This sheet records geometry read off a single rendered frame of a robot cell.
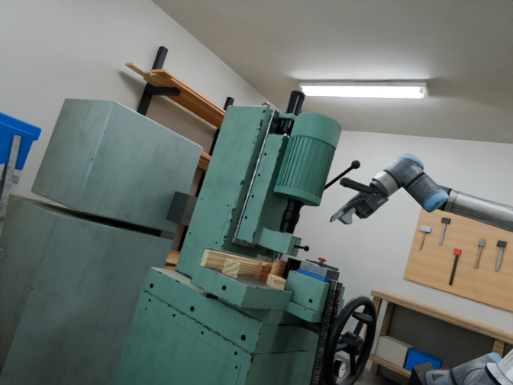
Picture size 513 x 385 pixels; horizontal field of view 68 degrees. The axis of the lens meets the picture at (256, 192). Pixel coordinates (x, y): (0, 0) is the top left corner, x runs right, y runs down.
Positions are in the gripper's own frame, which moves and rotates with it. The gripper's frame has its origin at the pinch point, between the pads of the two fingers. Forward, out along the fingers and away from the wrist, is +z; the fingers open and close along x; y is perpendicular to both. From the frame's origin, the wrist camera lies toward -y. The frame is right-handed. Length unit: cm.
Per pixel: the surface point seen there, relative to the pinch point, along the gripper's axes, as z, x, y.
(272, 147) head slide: 0.3, 5.4, -34.3
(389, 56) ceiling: -146, 153, -58
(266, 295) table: 33.2, -26.2, 3.2
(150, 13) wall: -19, 178, -219
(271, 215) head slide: 16.3, 8.0, -13.9
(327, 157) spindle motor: -11.3, -3.3, -18.0
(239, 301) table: 39, -33, -1
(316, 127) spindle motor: -14.4, -5.9, -28.7
